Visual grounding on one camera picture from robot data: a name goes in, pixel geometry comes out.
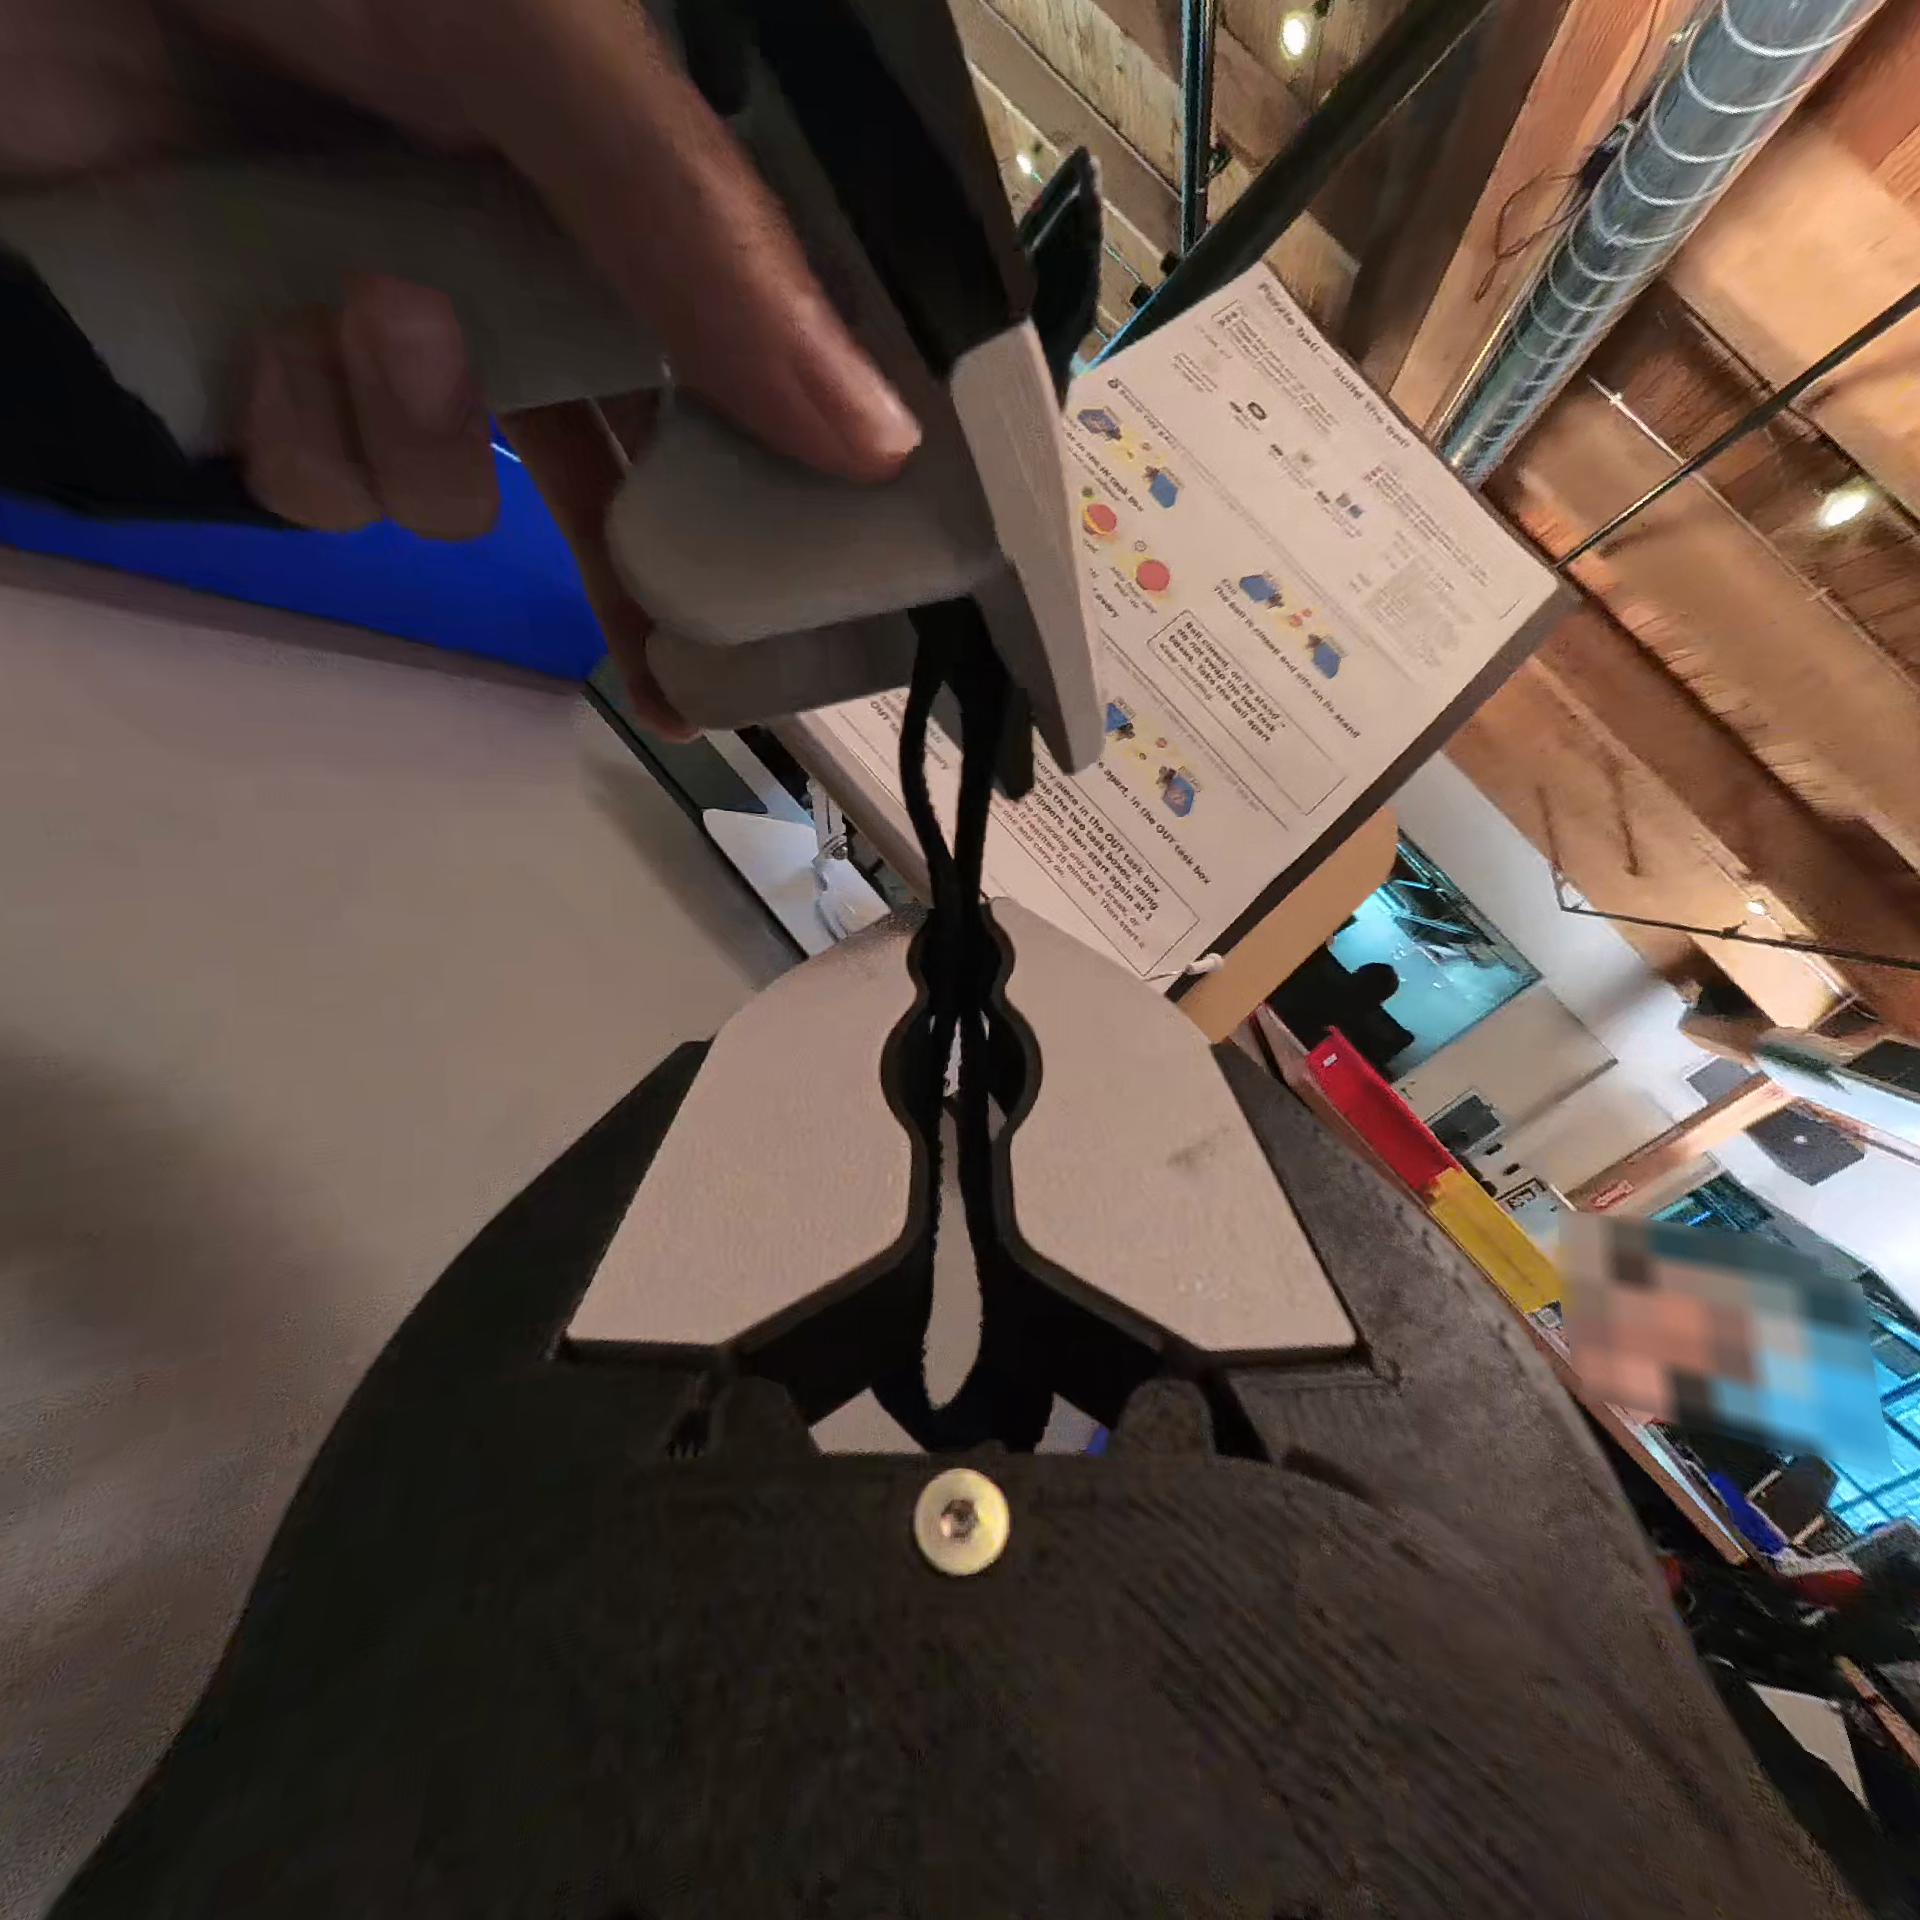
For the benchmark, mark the printed instruction sheet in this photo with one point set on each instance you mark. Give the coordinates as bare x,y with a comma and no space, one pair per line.
1291,495

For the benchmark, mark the yellow bin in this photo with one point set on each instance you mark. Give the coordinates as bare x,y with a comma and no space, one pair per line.
1493,1238

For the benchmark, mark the black pole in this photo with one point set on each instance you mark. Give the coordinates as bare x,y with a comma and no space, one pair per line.
1359,107

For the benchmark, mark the person's left hand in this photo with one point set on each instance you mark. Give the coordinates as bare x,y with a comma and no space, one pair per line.
722,224

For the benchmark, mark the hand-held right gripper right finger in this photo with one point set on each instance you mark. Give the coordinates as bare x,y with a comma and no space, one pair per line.
1156,1171

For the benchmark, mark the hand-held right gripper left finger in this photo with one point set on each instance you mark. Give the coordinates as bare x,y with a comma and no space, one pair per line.
735,1171

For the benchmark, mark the silver ventilation duct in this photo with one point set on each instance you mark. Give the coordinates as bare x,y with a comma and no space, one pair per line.
1652,196

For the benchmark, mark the wooden sheet stand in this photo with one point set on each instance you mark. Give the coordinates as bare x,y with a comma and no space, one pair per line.
1306,931

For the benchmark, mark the red bin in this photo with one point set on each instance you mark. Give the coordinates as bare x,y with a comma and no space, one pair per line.
1372,1119

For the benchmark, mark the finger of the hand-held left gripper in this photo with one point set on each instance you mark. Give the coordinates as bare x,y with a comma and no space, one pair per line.
781,557
1037,525

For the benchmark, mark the white stand base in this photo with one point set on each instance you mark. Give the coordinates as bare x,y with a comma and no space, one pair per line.
757,848

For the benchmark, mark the large blue bin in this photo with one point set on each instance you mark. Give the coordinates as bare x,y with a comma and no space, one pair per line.
375,585

